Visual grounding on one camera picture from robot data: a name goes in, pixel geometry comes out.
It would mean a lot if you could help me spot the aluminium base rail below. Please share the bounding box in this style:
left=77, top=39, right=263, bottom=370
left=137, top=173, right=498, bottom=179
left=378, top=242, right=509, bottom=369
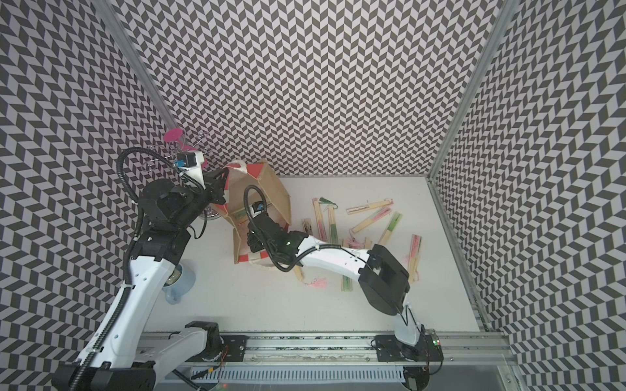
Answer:
left=107, top=331, right=519, bottom=368

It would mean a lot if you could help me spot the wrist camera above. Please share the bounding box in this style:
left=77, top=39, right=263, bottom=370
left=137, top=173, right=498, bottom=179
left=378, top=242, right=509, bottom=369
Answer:
left=250, top=201, right=269, bottom=221
left=174, top=151, right=205, bottom=184

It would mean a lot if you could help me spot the blue roll of tape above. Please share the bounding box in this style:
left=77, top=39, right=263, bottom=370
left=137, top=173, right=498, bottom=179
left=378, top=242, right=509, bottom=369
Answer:
left=162, top=263, right=196, bottom=305

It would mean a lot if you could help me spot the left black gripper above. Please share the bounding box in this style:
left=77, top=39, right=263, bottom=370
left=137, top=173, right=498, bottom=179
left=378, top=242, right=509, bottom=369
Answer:
left=172, top=166, right=229, bottom=229

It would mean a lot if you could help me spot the pink tassel folding fan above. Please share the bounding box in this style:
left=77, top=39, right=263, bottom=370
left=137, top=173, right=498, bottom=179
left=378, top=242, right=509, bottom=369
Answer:
left=346, top=199, right=394, bottom=215

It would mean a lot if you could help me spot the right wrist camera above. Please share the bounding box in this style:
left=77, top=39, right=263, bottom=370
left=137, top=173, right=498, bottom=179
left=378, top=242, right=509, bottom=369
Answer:
left=250, top=201, right=269, bottom=221

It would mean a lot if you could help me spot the pink blue folding fan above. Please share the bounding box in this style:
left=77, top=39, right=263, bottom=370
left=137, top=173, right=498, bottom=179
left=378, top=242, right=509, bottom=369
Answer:
left=408, top=235, right=422, bottom=283

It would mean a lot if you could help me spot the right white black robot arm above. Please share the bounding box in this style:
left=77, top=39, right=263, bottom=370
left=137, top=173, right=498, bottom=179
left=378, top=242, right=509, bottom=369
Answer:
left=248, top=213, right=443, bottom=363

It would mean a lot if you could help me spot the burlap red tote bag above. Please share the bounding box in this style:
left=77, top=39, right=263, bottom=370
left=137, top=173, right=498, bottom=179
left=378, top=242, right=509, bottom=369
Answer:
left=211, top=160, right=292, bottom=269

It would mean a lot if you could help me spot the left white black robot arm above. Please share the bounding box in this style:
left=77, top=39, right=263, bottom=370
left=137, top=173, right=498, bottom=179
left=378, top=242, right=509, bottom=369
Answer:
left=52, top=168, right=228, bottom=390

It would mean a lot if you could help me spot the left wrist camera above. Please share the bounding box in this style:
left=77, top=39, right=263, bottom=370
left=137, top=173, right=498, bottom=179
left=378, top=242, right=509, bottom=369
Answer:
left=174, top=151, right=205, bottom=184

